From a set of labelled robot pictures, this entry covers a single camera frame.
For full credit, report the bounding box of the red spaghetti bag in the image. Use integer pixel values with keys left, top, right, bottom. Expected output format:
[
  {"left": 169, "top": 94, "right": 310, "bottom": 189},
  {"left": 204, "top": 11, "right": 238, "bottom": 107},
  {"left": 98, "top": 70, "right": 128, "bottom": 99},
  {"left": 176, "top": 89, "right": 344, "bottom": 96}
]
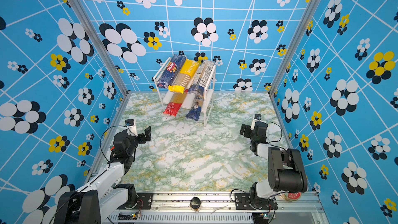
[{"left": 163, "top": 93, "right": 187, "bottom": 117}]

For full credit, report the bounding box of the blue Ankara spaghetti bag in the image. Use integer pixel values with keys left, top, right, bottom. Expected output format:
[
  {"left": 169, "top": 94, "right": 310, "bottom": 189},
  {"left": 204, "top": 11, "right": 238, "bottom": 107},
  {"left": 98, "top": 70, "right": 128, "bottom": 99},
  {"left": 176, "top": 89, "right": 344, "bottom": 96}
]
[{"left": 186, "top": 93, "right": 204, "bottom": 121}]

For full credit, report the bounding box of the clear white-label spaghetti bag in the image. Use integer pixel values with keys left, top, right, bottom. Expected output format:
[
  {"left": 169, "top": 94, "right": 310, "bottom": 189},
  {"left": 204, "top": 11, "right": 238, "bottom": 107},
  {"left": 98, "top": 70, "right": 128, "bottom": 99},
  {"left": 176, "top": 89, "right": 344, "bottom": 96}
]
[{"left": 188, "top": 60, "right": 215, "bottom": 96}]

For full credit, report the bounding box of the blue Barilla spaghetti box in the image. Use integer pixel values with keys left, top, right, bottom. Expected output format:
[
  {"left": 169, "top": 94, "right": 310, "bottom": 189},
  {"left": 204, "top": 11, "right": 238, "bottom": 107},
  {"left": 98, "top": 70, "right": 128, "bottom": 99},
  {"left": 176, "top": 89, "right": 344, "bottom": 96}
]
[{"left": 157, "top": 55, "right": 187, "bottom": 89}]

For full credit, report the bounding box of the yellow Pastatime spaghetti bag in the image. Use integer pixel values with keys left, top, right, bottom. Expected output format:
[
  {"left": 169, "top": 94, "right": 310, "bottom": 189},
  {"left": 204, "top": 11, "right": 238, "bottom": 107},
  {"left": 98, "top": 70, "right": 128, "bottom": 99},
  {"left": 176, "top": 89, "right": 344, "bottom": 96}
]
[{"left": 168, "top": 60, "right": 199, "bottom": 94}]

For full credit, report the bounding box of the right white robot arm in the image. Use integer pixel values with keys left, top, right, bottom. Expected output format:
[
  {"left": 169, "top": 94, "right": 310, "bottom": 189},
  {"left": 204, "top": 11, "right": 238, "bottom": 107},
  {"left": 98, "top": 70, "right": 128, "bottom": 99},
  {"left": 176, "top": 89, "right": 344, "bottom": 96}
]
[{"left": 239, "top": 120, "right": 308, "bottom": 209}]

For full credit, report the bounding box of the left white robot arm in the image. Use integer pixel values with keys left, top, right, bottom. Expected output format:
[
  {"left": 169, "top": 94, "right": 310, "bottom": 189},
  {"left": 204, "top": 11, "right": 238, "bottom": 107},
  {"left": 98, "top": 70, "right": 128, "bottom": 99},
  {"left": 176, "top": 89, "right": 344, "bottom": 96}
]
[{"left": 49, "top": 125, "right": 151, "bottom": 224}]

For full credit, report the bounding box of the white two-tier shelf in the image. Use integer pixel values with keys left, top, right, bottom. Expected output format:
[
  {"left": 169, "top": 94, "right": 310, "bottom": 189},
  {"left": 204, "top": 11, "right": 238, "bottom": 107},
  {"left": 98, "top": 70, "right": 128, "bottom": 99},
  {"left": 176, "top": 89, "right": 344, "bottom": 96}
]
[{"left": 153, "top": 57, "right": 217, "bottom": 126}]

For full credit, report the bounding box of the round red tin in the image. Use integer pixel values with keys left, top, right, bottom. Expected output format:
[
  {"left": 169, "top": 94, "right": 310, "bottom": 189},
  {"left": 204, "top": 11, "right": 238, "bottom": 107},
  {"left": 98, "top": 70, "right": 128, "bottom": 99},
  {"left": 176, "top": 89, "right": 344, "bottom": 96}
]
[{"left": 280, "top": 192, "right": 302, "bottom": 202}]

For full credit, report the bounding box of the small black round knob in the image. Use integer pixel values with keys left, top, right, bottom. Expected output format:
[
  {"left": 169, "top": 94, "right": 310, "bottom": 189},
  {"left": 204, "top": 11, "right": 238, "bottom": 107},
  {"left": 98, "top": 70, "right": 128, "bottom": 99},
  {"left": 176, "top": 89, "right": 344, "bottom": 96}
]
[{"left": 190, "top": 197, "right": 202, "bottom": 212}]

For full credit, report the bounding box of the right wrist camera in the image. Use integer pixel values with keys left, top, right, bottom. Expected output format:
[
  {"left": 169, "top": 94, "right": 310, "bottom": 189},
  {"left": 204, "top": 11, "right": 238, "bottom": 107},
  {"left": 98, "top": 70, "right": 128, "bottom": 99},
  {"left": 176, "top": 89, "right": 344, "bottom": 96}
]
[{"left": 250, "top": 114, "right": 262, "bottom": 130}]

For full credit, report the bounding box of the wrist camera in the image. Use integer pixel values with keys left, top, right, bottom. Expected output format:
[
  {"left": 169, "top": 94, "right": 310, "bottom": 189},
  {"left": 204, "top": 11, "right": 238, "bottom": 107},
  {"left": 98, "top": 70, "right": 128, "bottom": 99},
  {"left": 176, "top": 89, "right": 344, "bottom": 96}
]
[
  {"left": 125, "top": 119, "right": 138, "bottom": 137},
  {"left": 250, "top": 114, "right": 262, "bottom": 130}
]

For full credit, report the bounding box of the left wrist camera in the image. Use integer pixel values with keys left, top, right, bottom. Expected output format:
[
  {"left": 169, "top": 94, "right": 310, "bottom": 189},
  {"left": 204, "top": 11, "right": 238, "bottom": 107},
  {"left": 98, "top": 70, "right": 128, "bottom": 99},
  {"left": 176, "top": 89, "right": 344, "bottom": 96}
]
[{"left": 125, "top": 119, "right": 138, "bottom": 137}]

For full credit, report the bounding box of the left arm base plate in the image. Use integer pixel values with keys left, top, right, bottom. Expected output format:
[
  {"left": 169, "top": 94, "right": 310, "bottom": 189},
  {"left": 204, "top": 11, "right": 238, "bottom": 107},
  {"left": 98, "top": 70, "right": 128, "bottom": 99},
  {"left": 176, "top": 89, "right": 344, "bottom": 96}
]
[{"left": 120, "top": 192, "right": 153, "bottom": 210}]

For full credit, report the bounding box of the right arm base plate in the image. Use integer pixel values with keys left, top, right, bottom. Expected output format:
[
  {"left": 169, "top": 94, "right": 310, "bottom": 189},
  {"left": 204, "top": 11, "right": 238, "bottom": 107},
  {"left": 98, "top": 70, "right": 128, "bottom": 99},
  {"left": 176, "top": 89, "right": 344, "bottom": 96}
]
[{"left": 232, "top": 193, "right": 278, "bottom": 211}]

